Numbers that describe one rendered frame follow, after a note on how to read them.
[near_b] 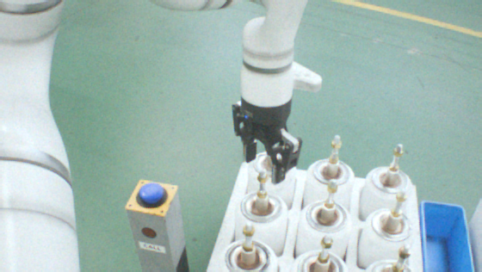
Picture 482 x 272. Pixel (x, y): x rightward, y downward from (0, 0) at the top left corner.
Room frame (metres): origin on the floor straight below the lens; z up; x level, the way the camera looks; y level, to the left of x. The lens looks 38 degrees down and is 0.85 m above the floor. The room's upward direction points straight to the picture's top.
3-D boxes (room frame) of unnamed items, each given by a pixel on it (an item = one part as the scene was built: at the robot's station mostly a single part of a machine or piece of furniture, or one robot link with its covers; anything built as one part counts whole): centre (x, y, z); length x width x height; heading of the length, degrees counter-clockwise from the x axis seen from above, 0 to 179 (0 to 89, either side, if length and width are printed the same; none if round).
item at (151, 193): (0.52, 0.15, 0.32); 0.04 x 0.04 x 0.02
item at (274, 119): (0.56, -0.04, 0.45); 0.08 x 0.08 x 0.09
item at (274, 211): (0.56, -0.04, 0.25); 0.08 x 0.08 x 0.01
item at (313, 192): (0.65, -0.18, 0.16); 0.10 x 0.10 x 0.18
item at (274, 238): (0.56, -0.04, 0.16); 0.10 x 0.10 x 0.18
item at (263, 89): (0.57, -0.05, 0.52); 0.11 x 0.09 x 0.06; 129
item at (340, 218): (0.53, -0.15, 0.25); 0.08 x 0.08 x 0.01
